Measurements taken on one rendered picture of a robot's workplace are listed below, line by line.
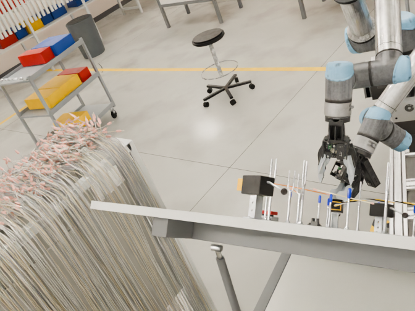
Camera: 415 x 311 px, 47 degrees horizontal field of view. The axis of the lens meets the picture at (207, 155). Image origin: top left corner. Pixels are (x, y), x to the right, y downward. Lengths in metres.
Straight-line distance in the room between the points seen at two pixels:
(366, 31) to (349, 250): 1.22
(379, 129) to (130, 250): 0.94
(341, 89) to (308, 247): 0.57
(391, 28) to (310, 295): 0.91
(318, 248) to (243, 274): 2.10
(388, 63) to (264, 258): 1.86
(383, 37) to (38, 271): 1.21
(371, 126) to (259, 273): 1.57
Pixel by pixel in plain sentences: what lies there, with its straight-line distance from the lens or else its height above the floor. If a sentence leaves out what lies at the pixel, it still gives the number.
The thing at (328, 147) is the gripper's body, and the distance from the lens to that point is 1.40.
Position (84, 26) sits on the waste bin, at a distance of 8.15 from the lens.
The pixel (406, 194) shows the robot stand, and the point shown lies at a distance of 2.92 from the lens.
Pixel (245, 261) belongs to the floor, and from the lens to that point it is 3.07.
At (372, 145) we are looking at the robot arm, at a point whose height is 1.21.
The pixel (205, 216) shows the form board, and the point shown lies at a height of 1.61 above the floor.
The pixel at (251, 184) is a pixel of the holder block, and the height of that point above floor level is 1.56.
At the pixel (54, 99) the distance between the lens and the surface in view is 5.11.
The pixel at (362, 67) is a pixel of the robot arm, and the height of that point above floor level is 1.50.
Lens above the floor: 2.14
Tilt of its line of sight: 31 degrees down
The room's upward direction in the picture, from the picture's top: 22 degrees counter-clockwise
